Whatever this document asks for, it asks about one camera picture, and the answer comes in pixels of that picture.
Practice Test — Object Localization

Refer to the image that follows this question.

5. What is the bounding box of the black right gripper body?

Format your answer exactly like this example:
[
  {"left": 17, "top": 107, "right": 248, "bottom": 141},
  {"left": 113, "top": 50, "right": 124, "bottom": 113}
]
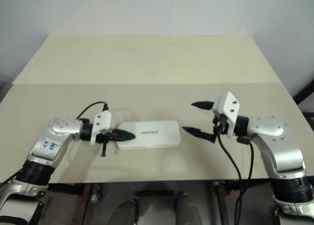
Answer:
[{"left": 212, "top": 114, "right": 231, "bottom": 138}]

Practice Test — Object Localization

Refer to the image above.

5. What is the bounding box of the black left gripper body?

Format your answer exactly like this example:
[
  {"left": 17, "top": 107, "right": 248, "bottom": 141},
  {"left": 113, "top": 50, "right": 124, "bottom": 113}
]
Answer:
[{"left": 96, "top": 130, "right": 115, "bottom": 158}]

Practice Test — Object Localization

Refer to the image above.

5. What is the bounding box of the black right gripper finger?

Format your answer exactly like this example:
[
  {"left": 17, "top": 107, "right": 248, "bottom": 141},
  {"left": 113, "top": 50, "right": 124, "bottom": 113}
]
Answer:
[
  {"left": 182, "top": 126, "right": 217, "bottom": 144},
  {"left": 191, "top": 100, "right": 215, "bottom": 111}
]

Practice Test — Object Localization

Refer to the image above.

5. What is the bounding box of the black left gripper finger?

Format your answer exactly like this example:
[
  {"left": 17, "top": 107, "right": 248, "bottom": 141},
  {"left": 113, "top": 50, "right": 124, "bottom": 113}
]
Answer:
[
  {"left": 112, "top": 128, "right": 136, "bottom": 137},
  {"left": 112, "top": 135, "right": 136, "bottom": 143}
]

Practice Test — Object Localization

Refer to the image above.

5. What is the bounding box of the white hard pencil case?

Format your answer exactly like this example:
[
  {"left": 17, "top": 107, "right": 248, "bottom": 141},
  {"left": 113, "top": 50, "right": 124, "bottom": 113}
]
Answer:
[{"left": 115, "top": 120, "right": 183, "bottom": 151}]

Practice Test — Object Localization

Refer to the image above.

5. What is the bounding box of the white handwritten label sticker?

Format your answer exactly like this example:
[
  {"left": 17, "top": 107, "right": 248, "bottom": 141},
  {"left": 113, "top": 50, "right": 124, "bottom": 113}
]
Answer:
[{"left": 31, "top": 138, "right": 62, "bottom": 161}]

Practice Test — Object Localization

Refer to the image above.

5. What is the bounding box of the rusty metal table leg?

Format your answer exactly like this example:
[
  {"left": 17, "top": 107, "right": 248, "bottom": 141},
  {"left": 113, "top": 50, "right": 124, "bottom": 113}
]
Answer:
[{"left": 80, "top": 183, "right": 103, "bottom": 225}]

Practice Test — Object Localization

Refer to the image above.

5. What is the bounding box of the dark metal table leg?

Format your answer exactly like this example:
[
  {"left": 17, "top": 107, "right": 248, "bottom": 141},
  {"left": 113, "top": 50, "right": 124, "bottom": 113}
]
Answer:
[{"left": 211, "top": 180, "right": 233, "bottom": 225}]

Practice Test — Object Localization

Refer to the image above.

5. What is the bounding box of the dark grey rounded shape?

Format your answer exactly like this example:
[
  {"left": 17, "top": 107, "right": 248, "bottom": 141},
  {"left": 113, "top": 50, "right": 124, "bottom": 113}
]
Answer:
[
  {"left": 114, "top": 199, "right": 138, "bottom": 225},
  {"left": 175, "top": 191, "right": 200, "bottom": 225}
]

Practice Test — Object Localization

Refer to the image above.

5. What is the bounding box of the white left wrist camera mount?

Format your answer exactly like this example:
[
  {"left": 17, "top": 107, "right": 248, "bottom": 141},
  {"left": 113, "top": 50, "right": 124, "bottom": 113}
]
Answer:
[{"left": 90, "top": 110, "right": 113, "bottom": 146}]

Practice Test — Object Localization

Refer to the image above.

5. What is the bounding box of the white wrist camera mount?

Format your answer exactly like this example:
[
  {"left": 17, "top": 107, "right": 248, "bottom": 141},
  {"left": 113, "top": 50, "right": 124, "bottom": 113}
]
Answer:
[
  {"left": 211, "top": 91, "right": 240, "bottom": 139},
  {"left": 90, "top": 110, "right": 113, "bottom": 146}
]

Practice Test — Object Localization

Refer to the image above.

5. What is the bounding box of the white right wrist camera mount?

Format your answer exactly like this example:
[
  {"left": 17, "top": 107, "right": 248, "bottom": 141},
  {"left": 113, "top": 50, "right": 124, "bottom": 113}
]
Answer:
[{"left": 211, "top": 91, "right": 240, "bottom": 139}]

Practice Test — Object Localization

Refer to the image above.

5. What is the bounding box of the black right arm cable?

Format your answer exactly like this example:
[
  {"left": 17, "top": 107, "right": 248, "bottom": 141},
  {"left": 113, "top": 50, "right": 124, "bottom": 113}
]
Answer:
[
  {"left": 217, "top": 130, "right": 244, "bottom": 225},
  {"left": 235, "top": 136, "right": 255, "bottom": 206}
]

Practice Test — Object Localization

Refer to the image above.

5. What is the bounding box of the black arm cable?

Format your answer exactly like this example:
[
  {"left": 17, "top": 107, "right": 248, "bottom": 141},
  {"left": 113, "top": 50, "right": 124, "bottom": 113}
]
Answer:
[
  {"left": 235, "top": 136, "right": 255, "bottom": 206},
  {"left": 76, "top": 101, "right": 109, "bottom": 119},
  {"left": 217, "top": 130, "right": 244, "bottom": 225}
]

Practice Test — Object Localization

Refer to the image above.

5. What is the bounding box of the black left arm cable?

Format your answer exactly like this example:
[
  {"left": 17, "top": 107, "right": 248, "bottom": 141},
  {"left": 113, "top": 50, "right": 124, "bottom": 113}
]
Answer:
[{"left": 76, "top": 101, "right": 109, "bottom": 119}]

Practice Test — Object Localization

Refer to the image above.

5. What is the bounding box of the black metal frame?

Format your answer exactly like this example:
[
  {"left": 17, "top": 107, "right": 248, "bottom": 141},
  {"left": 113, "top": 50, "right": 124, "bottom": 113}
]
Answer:
[{"left": 292, "top": 75, "right": 314, "bottom": 118}]

